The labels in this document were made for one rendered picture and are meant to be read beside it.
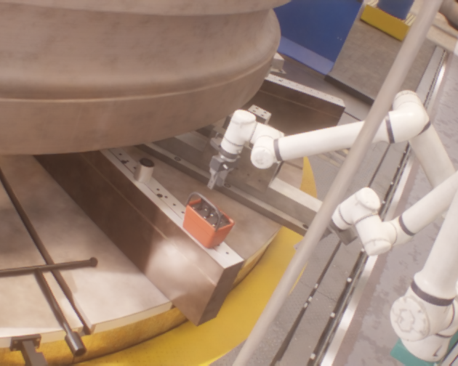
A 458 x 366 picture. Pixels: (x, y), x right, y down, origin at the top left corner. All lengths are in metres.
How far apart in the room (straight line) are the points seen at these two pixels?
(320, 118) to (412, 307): 3.22
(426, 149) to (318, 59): 5.39
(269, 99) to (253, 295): 1.68
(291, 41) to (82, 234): 5.14
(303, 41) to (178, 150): 4.09
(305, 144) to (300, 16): 5.54
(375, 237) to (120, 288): 1.37
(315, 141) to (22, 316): 1.41
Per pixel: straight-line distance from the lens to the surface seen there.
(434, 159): 2.62
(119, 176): 3.20
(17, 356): 2.92
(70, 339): 2.76
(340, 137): 2.43
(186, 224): 2.94
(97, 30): 2.77
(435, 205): 2.19
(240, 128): 2.59
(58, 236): 3.28
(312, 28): 7.90
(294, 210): 4.02
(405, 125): 2.40
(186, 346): 3.42
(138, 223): 3.16
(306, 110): 5.06
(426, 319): 2.05
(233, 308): 3.75
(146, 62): 3.02
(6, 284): 2.97
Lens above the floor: 2.38
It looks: 29 degrees down
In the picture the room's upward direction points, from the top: 24 degrees clockwise
